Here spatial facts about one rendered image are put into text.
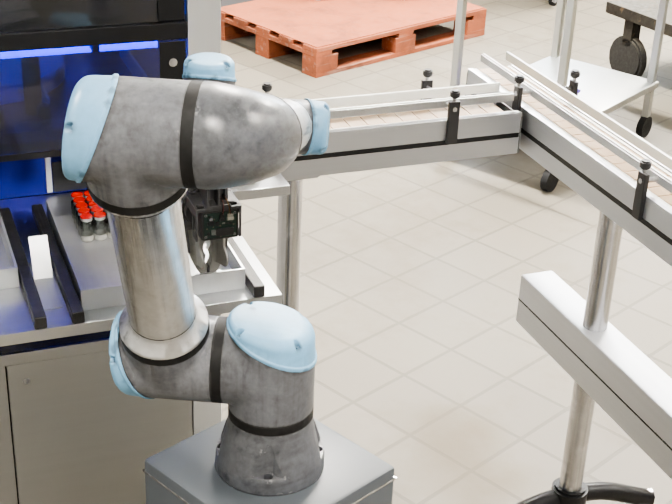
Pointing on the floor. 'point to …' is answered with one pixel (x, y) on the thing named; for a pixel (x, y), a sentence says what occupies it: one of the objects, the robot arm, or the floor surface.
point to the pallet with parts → (344, 28)
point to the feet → (593, 494)
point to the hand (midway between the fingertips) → (206, 268)
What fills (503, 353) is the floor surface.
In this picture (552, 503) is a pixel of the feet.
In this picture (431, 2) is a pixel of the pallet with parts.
